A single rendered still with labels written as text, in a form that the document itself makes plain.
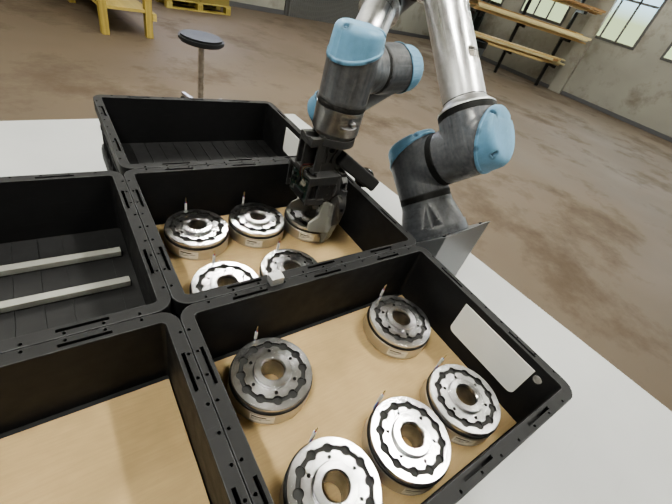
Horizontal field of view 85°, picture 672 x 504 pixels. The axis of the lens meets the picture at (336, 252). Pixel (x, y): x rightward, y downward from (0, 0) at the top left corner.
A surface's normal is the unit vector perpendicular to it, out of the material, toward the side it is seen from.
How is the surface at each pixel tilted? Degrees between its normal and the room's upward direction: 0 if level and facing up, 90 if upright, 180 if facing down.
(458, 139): 80
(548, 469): 0
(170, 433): 0
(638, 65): 90
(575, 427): 0
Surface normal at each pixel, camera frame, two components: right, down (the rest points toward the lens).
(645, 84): -0.76, 0.25
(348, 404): 0.25, -0.75
